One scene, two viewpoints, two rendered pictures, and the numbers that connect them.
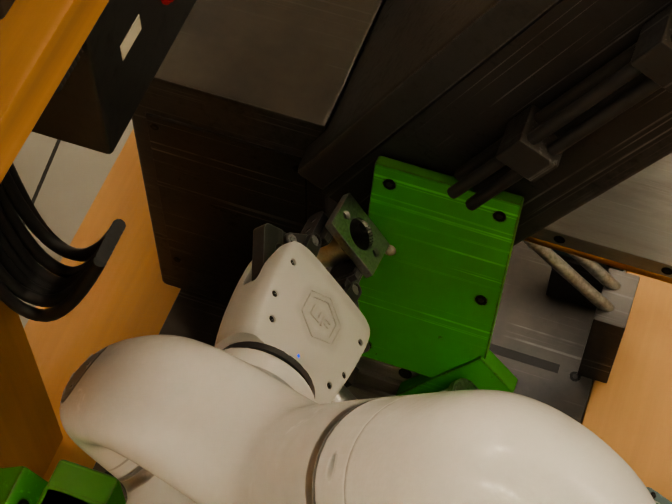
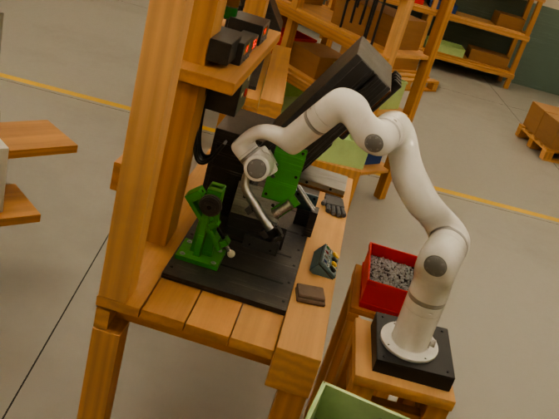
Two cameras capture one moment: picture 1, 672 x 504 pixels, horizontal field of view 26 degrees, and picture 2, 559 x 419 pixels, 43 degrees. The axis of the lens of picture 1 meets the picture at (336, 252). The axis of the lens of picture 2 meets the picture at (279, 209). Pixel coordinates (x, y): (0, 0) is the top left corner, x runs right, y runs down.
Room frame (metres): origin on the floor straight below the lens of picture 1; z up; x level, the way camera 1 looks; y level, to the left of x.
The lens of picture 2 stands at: (-1.66, 0.62, 2.14)
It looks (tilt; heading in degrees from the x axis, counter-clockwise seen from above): 25 degrees down; 342
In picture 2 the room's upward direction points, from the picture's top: 16 degrees clockwise
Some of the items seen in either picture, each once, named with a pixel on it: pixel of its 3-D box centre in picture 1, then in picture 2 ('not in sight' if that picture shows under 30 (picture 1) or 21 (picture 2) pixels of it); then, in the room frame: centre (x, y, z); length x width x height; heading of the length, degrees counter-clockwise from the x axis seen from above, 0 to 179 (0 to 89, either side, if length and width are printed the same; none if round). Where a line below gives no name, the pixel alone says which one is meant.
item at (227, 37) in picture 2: not in sight; (224, 47); (0.53, 0.25, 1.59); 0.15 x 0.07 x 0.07; 160
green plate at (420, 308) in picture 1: (442, 248); (285, 170); (0.64, -0.09, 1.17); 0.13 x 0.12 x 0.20; 160
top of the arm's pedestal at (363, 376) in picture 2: not in sight; (400, 362); (0.03, -0.45, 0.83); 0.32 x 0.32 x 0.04; 74
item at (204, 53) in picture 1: (293, 95); (237, 162); (0.88, 0.04, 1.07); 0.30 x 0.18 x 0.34; 160
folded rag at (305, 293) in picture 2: not in sight; (310, 294); (0.23, -0.16, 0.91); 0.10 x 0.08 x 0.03; 81
